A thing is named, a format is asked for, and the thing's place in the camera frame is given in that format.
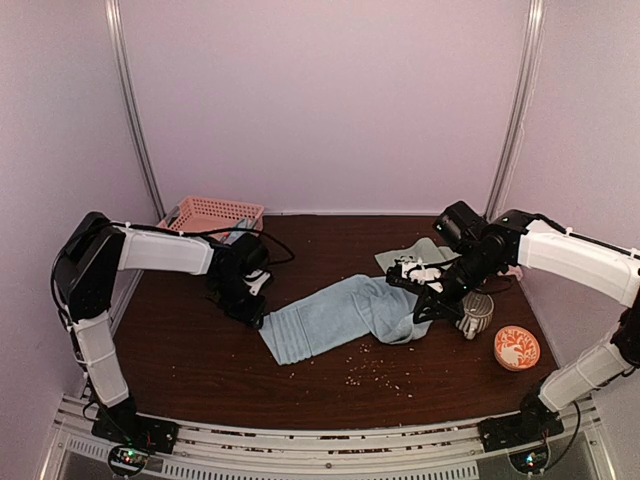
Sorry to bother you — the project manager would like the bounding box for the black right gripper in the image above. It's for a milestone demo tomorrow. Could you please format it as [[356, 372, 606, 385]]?
[[412, 248, 502, 324]]

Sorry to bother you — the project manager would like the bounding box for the grey striped ceramic mug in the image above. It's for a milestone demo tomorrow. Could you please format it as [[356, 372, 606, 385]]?
[[455, 293, 495, 340]]

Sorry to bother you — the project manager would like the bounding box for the orange patterned ceramic bowl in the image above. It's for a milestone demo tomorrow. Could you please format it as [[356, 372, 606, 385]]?
[[493, 326, 541, 372]]

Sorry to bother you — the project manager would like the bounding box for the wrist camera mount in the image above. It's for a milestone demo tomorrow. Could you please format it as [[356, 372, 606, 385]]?
[[386, 256, 443, 293], [243, 270, 272, 296]]

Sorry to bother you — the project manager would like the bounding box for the blue polka dot striped towel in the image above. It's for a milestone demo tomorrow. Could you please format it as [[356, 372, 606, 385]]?
[[219, 218, 260, 245]]

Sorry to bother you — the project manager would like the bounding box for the pale green terry towel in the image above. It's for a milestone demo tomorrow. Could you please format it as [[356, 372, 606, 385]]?
[[374, 237, 458, 272]]

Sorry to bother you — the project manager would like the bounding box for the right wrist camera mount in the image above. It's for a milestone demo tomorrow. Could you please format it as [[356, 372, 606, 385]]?
[[386, 256, 443, 293]]

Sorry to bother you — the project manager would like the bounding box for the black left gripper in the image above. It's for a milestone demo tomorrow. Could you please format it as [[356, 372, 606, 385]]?
[[211, 274, 268, 328]]

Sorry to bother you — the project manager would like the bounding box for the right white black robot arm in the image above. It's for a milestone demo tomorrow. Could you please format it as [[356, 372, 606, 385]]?
[[413, 201, 639, 442]]

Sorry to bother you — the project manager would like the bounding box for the front aluminium rail base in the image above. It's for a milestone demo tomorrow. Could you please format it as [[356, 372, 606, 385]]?
[[52, 392, 609, 480]]

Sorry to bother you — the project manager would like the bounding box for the aluminium frame post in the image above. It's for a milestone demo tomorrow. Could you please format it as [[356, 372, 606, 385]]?
[[104, 0, 166, 220], [484, 0, 546, 220]]

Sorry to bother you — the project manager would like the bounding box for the left aluminium frame post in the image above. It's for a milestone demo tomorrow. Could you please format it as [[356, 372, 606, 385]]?
[[104, 0, 166, 220]]

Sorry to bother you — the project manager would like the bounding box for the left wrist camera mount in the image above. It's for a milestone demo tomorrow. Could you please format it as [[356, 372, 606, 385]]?
[[243, 270, 272, 296]]

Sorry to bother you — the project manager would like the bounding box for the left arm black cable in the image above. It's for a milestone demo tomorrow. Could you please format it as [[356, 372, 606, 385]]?
[[199, 227, 296, 266]]

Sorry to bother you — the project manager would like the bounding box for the pink perforated plastic basket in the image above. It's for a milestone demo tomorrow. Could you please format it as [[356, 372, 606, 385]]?
[[158, 196, 264, 232]]

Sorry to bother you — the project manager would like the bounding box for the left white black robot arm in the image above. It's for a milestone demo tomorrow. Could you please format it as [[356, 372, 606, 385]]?
[[51, 211, 270, 444]]

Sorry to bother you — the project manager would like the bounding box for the light blue terry towel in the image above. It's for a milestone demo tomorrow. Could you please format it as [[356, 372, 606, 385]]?
[[259, 275, 431, 365]]

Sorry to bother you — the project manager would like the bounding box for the pink cloth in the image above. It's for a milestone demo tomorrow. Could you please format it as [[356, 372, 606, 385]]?
[[503, 265, 523, 281]]

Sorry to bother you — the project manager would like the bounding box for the right aluminium frame post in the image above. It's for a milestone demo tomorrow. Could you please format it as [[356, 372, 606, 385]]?
[[484, 0, 546, 220]]

